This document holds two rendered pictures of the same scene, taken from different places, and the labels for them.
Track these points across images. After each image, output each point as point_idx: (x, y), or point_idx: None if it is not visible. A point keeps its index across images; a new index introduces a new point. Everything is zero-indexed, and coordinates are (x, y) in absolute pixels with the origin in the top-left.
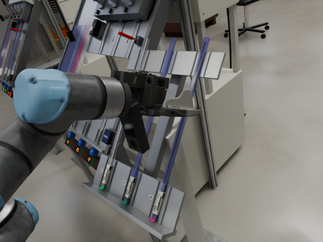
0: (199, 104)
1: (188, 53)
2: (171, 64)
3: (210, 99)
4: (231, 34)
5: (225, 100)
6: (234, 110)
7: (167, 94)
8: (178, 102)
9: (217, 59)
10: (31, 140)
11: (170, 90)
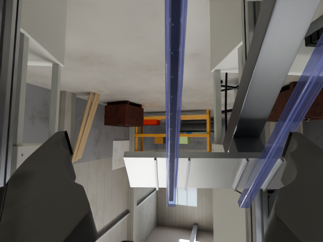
0: (252, 31)
1: (206, 186)
2: (247, 172)
3: (240, 37)
4: (219, 113)
5: (225, 35)
6: (217, 19)
7: (274, 95)
8: None
9: (137, 179)
10: None
11: (261, 106)
